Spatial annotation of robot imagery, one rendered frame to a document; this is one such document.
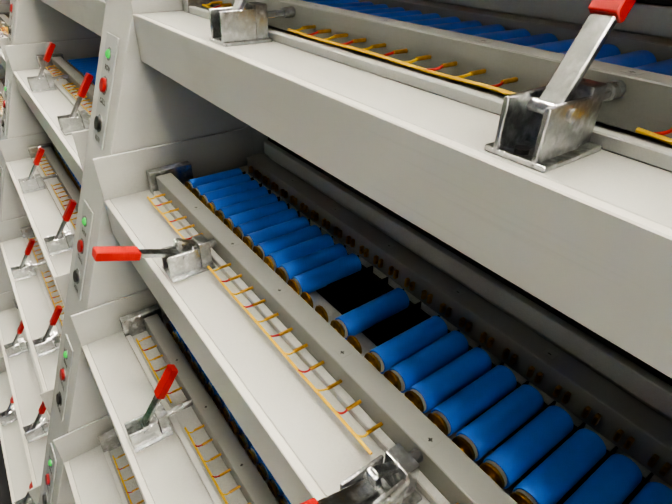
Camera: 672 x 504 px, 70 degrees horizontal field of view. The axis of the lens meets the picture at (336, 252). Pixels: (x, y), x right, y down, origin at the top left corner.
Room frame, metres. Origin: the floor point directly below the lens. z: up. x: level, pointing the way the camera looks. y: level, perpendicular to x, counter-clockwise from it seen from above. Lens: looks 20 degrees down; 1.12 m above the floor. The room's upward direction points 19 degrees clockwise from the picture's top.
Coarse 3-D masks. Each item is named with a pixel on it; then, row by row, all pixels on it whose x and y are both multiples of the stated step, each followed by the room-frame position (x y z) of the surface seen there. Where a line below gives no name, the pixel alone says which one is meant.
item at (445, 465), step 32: (160, 192) 0.52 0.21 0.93; (192, 224) 0.45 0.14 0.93; (224, 224) 0.43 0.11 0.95; (224, 256) 0.40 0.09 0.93; (256, 256) 0.38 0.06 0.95; (256, 288) 0.36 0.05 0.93; (288, 288) 0.35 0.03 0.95; (256, 320) 0.32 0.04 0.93; (288, 320) 0.32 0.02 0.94; (320, 320) 0.31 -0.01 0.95; (320, 352) 0.29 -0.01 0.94; (352, 352) 0.29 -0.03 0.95; (352, 384) 0.26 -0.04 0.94; (384, 384) 0.26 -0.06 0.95; (384, 416) 0.24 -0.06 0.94; (416, 416) 0.24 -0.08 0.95; (448, 448) 0.22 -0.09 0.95; (448, 480) 0.21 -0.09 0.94; (480, 480) 0.21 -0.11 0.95
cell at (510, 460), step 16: (544, 416) 0.26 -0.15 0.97; (560, 416) 0.26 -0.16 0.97; (528, 432) 0.24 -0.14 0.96; (544, 432) 0.24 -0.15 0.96; (560, 432) 0.25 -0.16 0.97; (512, 448) 0.23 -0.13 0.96; (528, 448) 0.23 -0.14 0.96; (544, 448) 0.24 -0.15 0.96; (496, 464) 0.22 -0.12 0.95; (512, 464) 0.22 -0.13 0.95; (528, 464) 0.23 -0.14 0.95; (512, 480) 0.22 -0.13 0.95
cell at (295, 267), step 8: (328, 248) 0.41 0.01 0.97; (336, 248) 0.41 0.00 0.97; (344, 248) 0.42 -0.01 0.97; (304, 256) 0.40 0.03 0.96; (312, 256) 0.40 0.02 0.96; (320, 256) 0.40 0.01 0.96; (328, 256) 0.40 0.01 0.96; (336, 256) 0.41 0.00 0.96; (288, 264) 0.38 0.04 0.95; (296, 264) 0.38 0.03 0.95; (304, 264) 0.39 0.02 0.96; (312, 264) 0.39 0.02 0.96; (320, 264) 0.40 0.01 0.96; (288, 272) 0.38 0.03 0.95; (296, 272) 0.38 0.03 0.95; (288, 280) 0.38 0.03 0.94
